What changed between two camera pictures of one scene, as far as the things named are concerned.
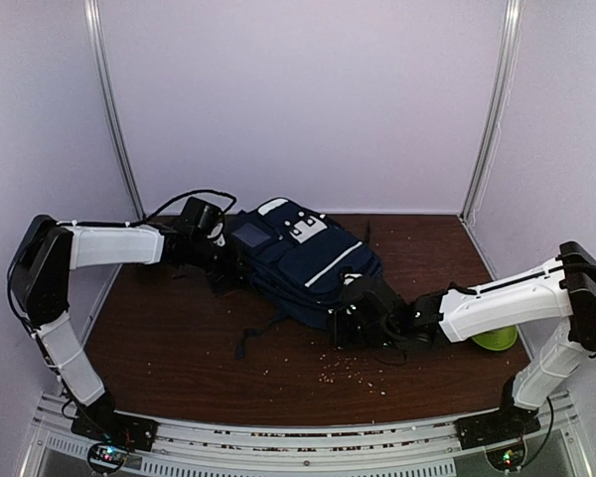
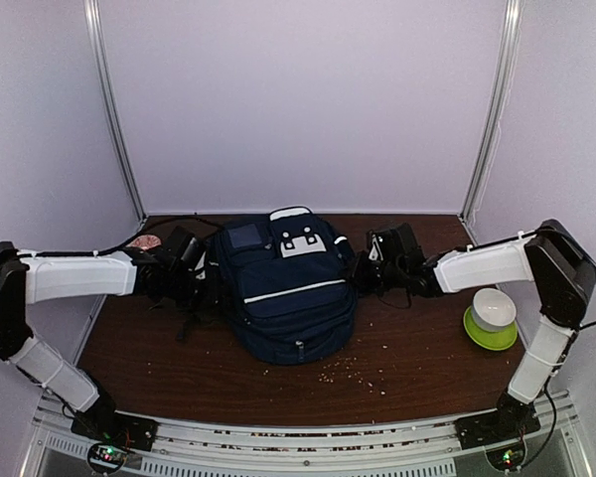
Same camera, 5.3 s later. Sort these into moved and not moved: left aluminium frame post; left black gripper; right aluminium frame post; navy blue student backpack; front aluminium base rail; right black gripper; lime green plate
Moved: left black gripper; navy blue student backpack; right black gripper
Not moved: lime green plate; right aluminium frame post; left aluminium frame post; front aluminium base rail
